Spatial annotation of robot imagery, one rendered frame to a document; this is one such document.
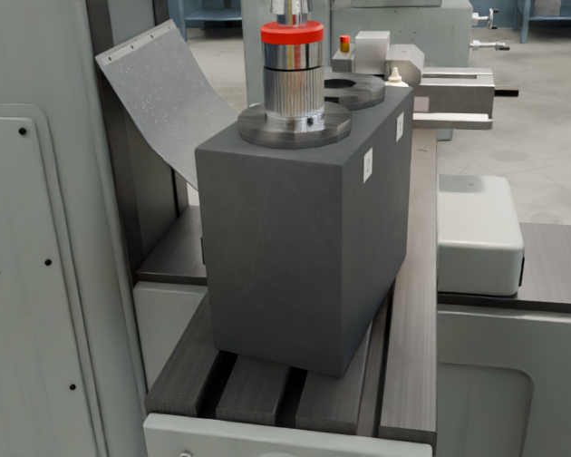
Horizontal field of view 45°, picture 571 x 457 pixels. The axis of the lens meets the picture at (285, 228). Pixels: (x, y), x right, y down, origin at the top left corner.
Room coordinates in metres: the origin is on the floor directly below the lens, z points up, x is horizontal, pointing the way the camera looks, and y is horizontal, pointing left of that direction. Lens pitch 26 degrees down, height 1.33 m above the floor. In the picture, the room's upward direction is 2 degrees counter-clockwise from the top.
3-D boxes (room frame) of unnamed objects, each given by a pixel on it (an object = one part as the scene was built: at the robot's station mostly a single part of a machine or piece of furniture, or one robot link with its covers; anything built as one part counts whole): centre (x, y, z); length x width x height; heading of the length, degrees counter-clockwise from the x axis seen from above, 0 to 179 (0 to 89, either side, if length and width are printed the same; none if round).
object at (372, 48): (1.18, -0.16, 1.08); 0.06 x 0.05 x 0.06; 167
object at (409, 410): (0.99, -0.12, 0.93); 1.24 x 0.23 x 0.08; 168
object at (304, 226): (0.57, -0.03, 1.07); 0.22 x 0.12 x 0.20; 156
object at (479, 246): (1.05, -0.13, 0.83); 0.50 x 0.35 x 0.12; 78
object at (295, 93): (0.52, -0.01, 1.20); 0.05 x 0.05 x 0.06
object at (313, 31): (0.52, -0.01, 1.23); 0.05 x 0.05 x 0.01
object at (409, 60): (1.16, -0.21, 1.06); 0.12 x 0.06 x 0.04; 167
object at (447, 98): (1.17, -0.19, 1.02); 0.35 x 0.15 x 0.11; 77
